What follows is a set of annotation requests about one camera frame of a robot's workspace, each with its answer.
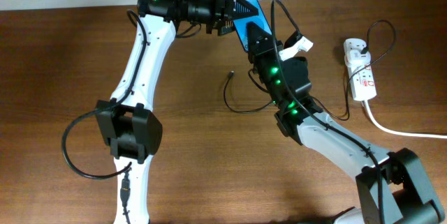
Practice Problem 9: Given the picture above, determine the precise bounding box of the black USB charging cable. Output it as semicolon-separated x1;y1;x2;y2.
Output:
223;20;397;121

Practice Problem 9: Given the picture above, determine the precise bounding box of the white power strip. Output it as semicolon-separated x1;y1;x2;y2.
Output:
343;38;376;101

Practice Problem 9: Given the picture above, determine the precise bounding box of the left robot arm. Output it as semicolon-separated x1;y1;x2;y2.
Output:
96;0;258;223

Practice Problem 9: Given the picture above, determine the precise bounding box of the black right camera cable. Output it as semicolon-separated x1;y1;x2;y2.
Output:
247;0;385;224

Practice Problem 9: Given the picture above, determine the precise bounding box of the white USB charger plug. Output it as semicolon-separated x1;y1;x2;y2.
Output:
345;50;371;68

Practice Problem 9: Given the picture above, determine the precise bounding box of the black camera cable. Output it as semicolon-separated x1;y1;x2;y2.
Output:
61;0;210;224
247;0;385;224

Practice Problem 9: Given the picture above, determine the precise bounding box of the blue screen Galaxy smartphone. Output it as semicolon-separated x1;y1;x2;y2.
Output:
233;0;272;53

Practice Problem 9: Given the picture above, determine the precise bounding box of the black left camera cable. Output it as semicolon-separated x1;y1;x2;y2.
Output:
61;0;210;224

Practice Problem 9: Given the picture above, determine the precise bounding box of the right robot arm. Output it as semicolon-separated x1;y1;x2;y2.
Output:
247;22;446;223

